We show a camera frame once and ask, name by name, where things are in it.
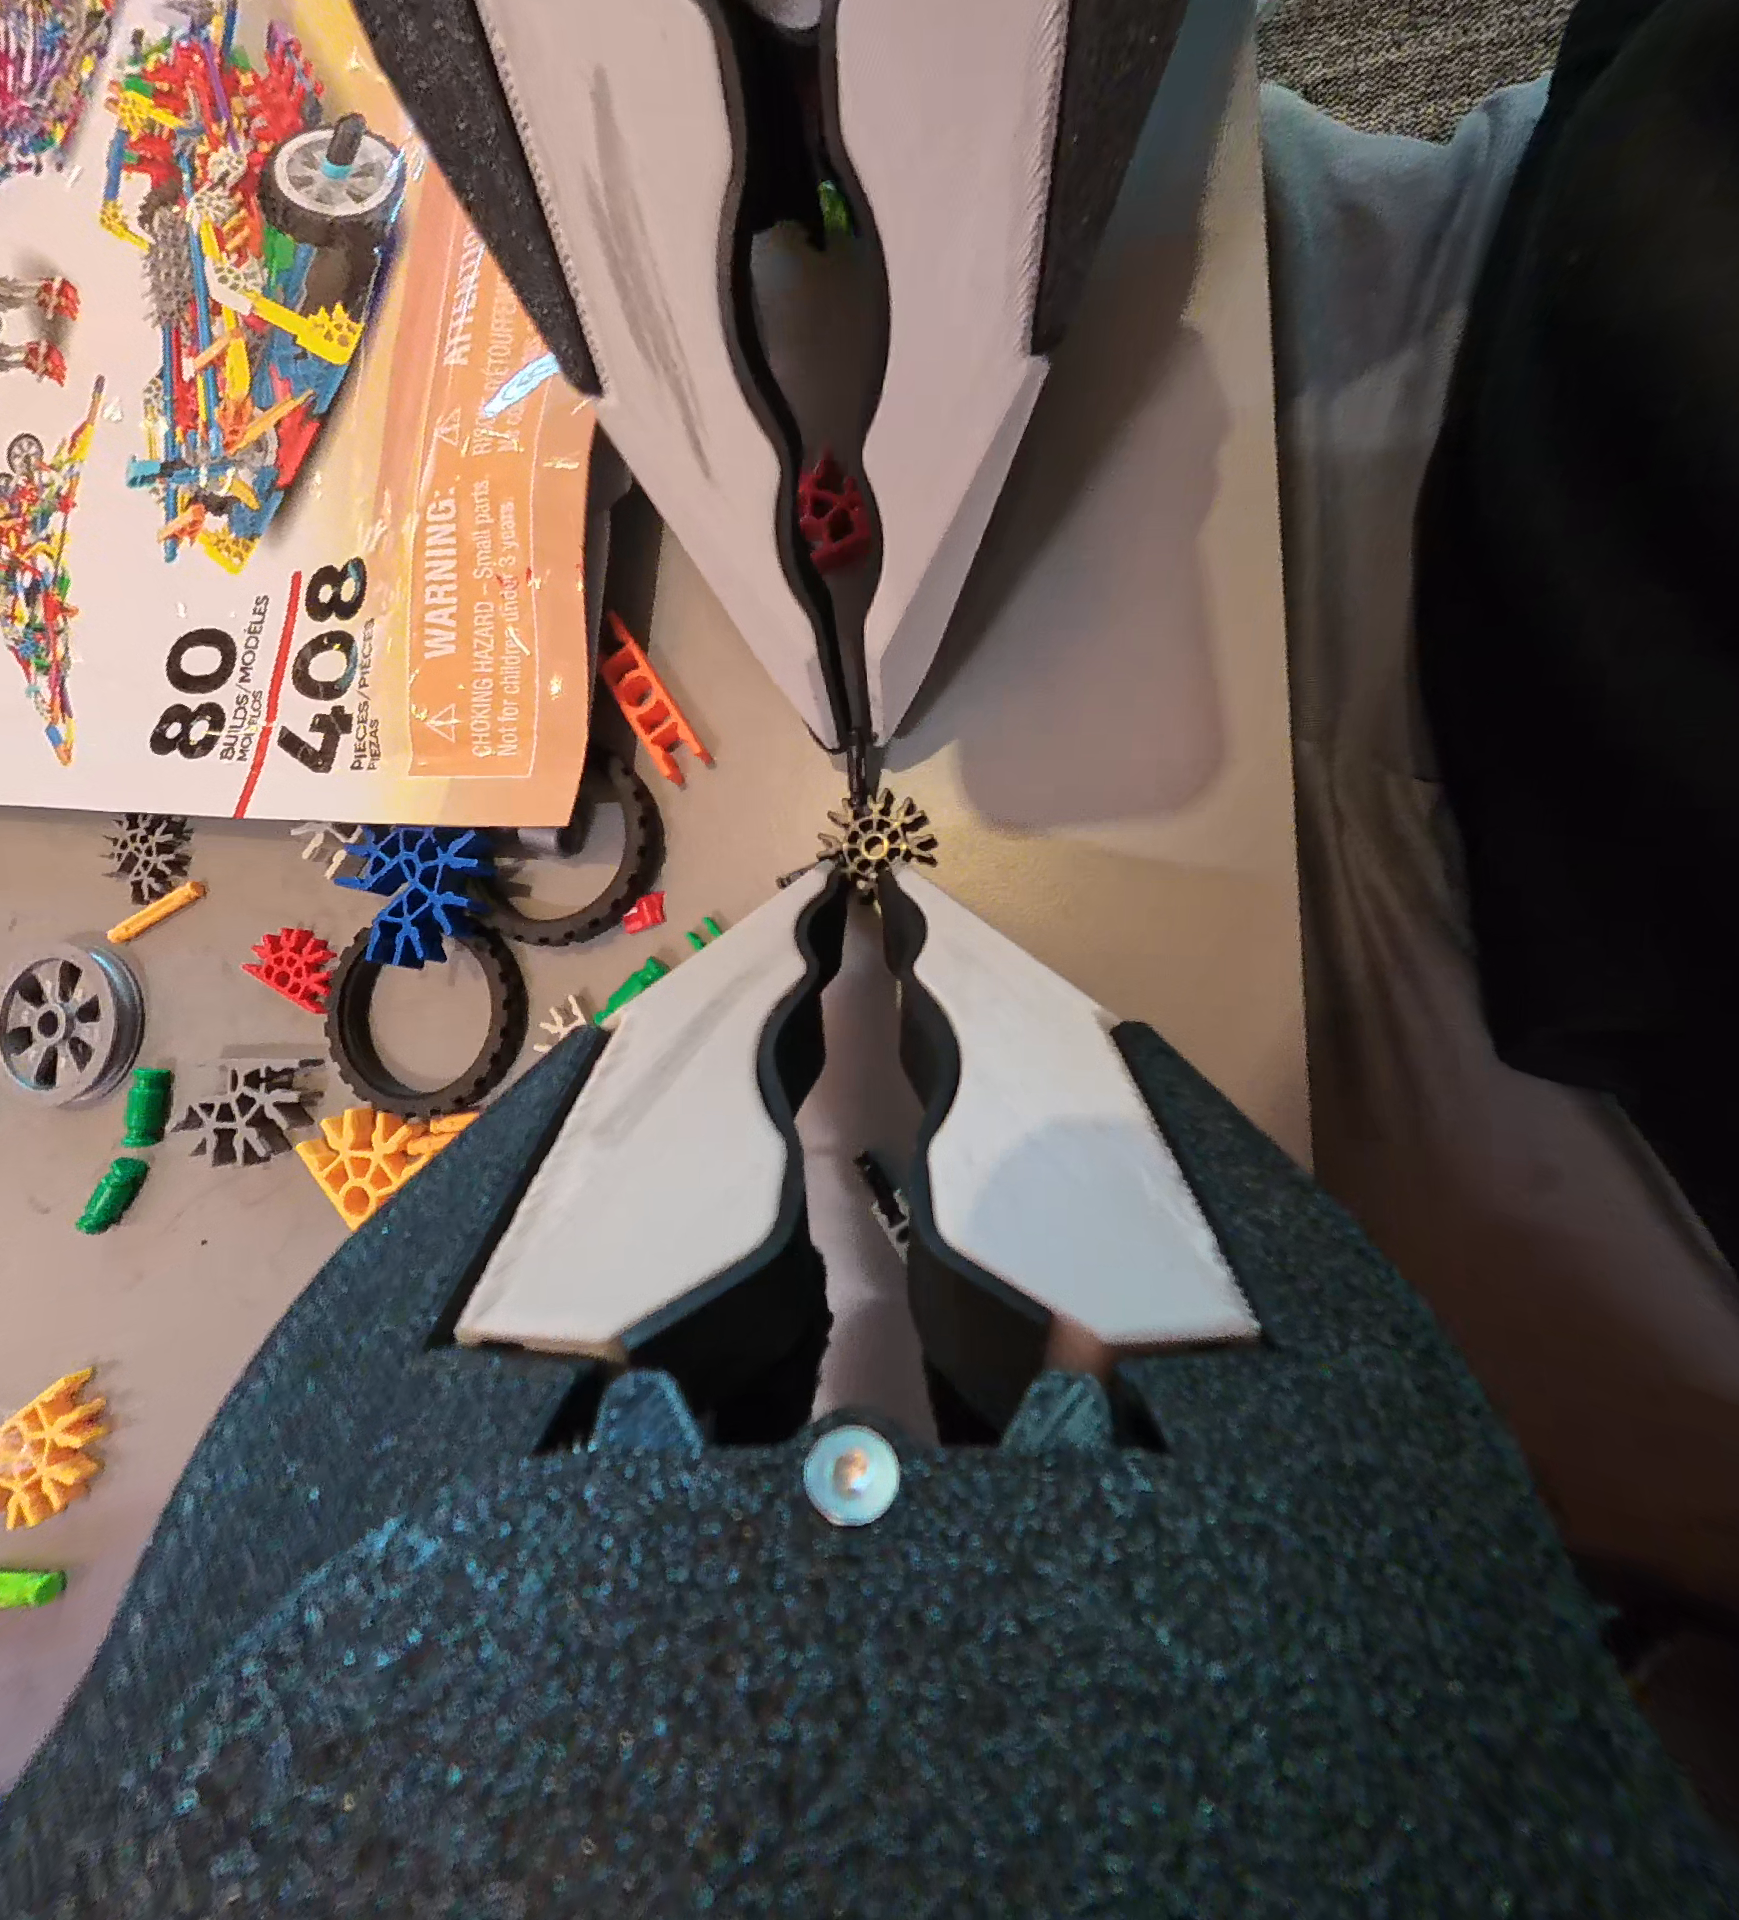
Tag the dark green short rod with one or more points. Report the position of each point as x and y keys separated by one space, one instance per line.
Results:
x=114 y=1195
x=147 y=1107
x=638 y=986

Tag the lime green connector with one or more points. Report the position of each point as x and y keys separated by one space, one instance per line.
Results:
x=833 y=207

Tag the white connector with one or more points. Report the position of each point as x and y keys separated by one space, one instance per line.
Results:
x=322 y=843

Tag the dark grey fan connector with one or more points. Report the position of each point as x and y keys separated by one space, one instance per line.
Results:
x=247 y=1115

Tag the dark grey snowflake connector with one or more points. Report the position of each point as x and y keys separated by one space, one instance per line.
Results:
x=150 y=855

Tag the orange ladder piece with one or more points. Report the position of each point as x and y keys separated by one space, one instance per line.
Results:
x=646 y=700

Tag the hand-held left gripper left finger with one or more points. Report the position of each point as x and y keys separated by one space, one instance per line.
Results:
x=631 y=1186

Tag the orange rod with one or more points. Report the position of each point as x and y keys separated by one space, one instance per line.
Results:
x=157 y=910

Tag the black rubber tire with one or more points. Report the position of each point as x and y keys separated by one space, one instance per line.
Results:
x=502 y=1037
x=638 y=841

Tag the black snowflake connector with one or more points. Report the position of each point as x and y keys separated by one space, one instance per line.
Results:
x=879 y=848

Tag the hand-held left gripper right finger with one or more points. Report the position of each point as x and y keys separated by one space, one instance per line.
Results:
x=1080 y=1186

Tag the printed toy packaging sheet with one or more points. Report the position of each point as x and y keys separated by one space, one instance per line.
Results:
x=60 y=449

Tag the pale grey fan connector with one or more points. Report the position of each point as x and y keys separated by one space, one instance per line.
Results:
x=561 y=1020

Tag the grey spoked wheel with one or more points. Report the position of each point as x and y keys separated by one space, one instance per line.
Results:
x=50 y=1022

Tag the yellow fan connector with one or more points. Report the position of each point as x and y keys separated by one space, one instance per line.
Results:
x=358 y=1169
x=34 y=1448

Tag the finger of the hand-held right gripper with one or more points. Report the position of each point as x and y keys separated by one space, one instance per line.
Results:
x=959 y=301
x=660 y=376

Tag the blue snowflake connector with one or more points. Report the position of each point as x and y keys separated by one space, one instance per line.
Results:
x=413 y=896

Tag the red fan connector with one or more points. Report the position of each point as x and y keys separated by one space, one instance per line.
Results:
x=292 y=972

